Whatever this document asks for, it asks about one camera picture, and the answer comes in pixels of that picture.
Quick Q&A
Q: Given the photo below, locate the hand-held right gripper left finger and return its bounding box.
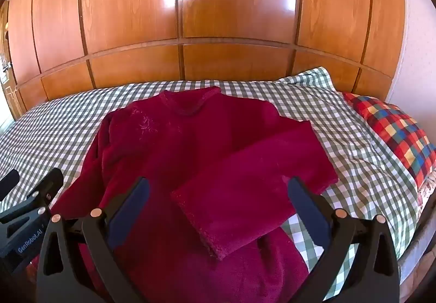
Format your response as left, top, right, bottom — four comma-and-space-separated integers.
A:
34, 177, 152, 303

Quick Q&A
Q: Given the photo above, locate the wooden door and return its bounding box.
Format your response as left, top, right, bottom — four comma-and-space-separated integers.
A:
0, 0, 17, 124

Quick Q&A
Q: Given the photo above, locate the multicoloured checked pillow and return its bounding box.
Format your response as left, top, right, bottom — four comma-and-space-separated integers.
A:
342, 92, 436, 184

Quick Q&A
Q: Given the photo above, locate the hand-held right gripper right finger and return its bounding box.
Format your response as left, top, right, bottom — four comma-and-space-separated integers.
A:
287, 177, 401, 303

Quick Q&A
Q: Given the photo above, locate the red fleece sweater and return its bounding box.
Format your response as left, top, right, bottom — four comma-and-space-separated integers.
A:
29, 86, 339, 303

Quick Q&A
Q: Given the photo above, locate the green checked bedsheet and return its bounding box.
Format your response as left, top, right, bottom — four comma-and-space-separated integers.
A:
0, 67, 421, 302

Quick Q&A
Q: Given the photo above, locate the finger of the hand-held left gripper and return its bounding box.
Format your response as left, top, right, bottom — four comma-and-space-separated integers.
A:
0, 169, 20, 202
0, 168, 65, 226

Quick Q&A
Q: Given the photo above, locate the floral bed cover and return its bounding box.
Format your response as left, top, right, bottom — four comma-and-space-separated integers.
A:
397, 172, 436, 290

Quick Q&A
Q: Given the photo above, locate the wooden panelled wardrobe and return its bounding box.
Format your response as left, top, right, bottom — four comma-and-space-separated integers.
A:
7, 0, 407, 113

